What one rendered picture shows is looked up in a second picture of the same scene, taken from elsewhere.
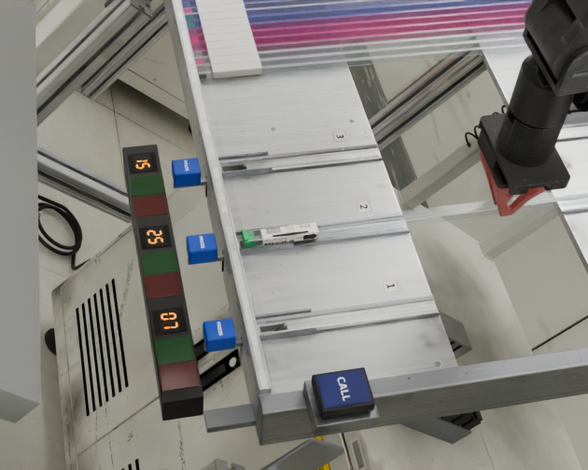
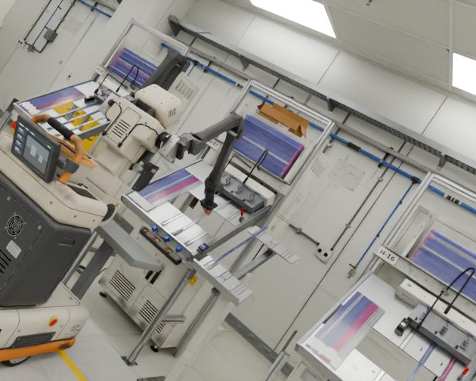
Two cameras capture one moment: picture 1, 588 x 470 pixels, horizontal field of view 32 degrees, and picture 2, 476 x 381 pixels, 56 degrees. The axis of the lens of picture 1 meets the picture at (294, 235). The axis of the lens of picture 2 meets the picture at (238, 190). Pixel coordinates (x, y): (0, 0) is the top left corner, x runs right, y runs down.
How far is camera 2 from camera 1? 175 cm
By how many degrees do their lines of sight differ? 28
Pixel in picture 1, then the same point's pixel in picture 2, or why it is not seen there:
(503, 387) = (222, 239)
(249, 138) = (160, 219)
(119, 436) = (139, 298)
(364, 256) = (191, 230)
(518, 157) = (209, 204)
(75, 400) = (121, 299)
